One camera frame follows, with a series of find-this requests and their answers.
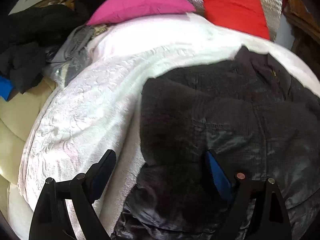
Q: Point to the grey garment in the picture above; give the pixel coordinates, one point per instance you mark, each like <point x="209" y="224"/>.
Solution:
<point x="72" y="57"/>

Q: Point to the blue jacket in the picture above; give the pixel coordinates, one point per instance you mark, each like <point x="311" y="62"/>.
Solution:
<point x="5" y="88"/>

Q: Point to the red pillow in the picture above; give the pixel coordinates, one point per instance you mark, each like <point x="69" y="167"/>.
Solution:
<point x="246" y="16"/>

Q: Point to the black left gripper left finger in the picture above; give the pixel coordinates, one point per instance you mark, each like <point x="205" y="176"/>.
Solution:
<point x="51" y="219"/>

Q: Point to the black quilted puffer jacket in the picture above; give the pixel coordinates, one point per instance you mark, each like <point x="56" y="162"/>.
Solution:
<point x="253" y="114"/>

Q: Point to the pink pillow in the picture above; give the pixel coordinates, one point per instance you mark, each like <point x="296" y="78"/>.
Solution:
<point x="117" y="11"/>

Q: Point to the wooden side table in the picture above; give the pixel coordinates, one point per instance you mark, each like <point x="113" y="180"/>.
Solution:
<point x="304" y="29"/>

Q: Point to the white textured bed blanket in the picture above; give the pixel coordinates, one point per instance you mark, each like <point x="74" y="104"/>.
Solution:
<point x="99" y="109"/>

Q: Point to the cream leather sofa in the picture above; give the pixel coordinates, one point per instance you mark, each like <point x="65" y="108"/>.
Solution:
<point x="18" y="115"/>

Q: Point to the pile of black coats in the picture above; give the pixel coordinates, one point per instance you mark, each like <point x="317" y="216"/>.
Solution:
<point x="26" y="38"/>

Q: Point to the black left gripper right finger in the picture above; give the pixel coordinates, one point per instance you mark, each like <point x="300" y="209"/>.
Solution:
<point x="254" y="209"/>

